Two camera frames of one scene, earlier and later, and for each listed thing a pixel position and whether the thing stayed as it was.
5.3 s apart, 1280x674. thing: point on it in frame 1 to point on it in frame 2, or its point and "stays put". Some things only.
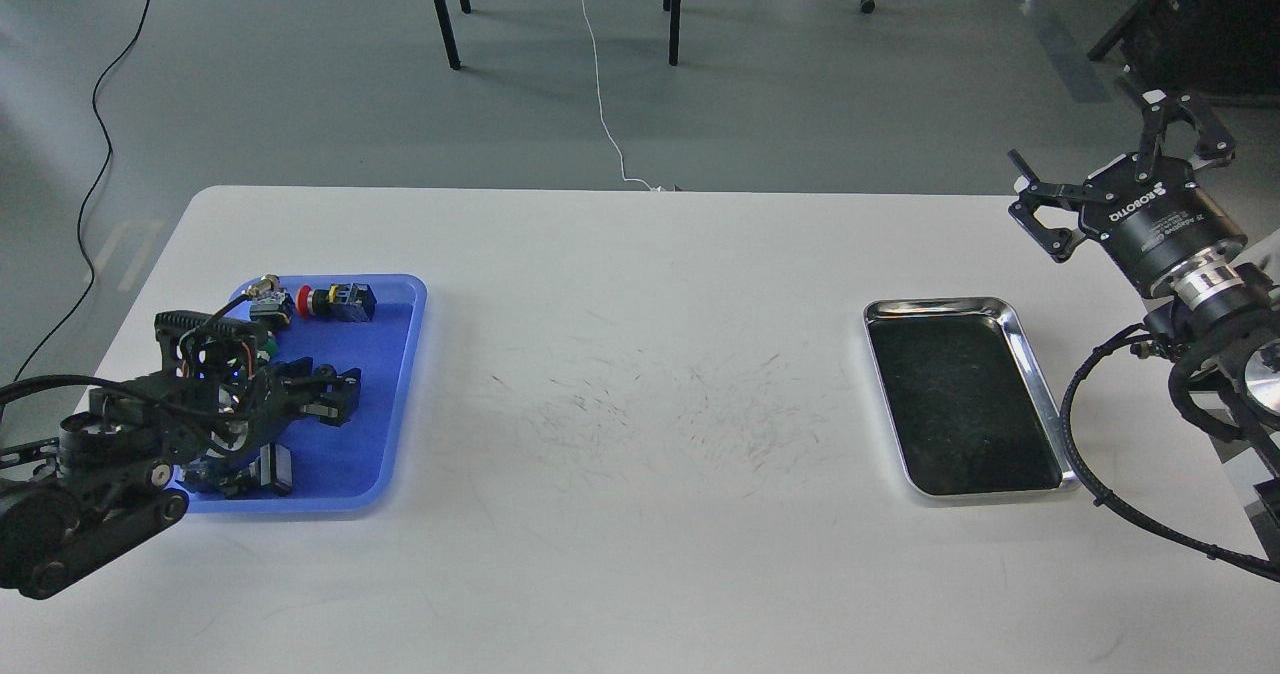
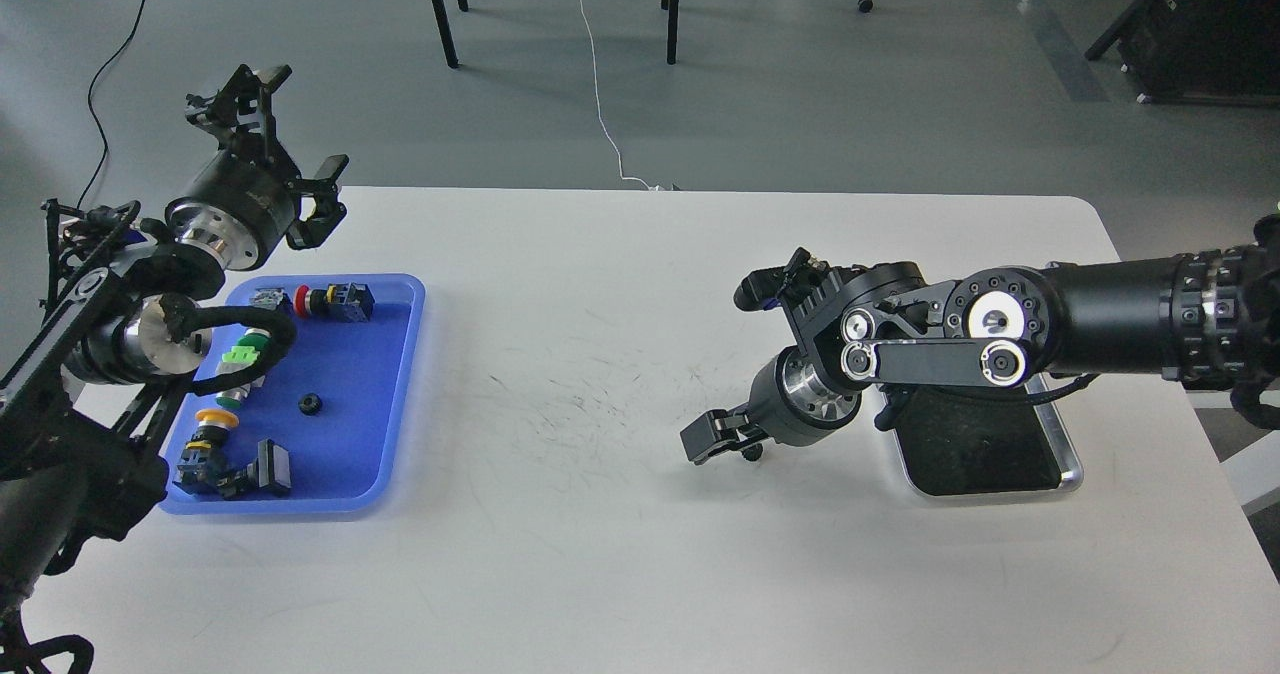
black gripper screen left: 223,367 to 242,204
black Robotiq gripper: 1159,220 to 790,404
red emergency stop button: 339,302 stays put
